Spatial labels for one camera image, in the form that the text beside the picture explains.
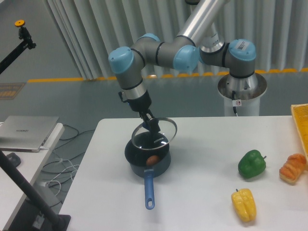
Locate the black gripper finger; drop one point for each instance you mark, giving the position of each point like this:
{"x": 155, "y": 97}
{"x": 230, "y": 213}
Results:
{"x": 153, "y": 122}
{"x": 145, "y": 118}

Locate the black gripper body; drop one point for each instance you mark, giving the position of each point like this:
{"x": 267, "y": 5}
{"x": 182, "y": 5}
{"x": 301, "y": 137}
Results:
{"x": 141, "y": 104}

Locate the glass pot lid blue knob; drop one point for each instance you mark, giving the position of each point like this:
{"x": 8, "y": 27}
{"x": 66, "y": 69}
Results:
{"x": 143, "y": 139}

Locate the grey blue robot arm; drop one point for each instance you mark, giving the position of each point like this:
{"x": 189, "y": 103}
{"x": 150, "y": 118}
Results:
{"x": 198, "y": 41}

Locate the dark blue saucepan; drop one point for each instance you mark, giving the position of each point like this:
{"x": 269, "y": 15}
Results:
{"x": 137, "y": 160}

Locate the brown egg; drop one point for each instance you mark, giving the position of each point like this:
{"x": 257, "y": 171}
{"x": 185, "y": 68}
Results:
{"x": 152, "y": 160}

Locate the green bell pepper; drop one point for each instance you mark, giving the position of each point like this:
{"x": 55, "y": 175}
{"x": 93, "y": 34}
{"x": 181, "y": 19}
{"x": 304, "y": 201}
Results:
{"x": 252, "y": 164}

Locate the silver laptop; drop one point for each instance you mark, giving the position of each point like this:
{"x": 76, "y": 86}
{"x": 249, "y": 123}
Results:
{"x": 26, "y": 133}

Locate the yellow bell pepper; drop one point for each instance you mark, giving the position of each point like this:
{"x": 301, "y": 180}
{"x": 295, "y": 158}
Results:
{"x": 244, "y": 204}

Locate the black stand pole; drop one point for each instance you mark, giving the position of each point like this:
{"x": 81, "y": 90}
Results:
{"x": 56, "y": 222}

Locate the black mouse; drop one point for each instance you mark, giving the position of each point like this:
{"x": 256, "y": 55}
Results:
{"x": 14, "y": 159}

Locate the yellow plastic basket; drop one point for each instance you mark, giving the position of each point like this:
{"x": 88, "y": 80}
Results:
{"x": 300, "y": 116}

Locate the orange croissant bread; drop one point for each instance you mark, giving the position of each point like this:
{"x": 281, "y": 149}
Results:
{"x": 293, "y": 168}

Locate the white side table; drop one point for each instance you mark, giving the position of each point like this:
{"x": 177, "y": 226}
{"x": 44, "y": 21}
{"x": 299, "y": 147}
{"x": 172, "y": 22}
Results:
{"x": 11, "y": 196}

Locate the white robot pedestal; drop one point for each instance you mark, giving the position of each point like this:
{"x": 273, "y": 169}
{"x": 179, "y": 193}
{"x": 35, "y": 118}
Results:
{"x": 243, "y": 103}

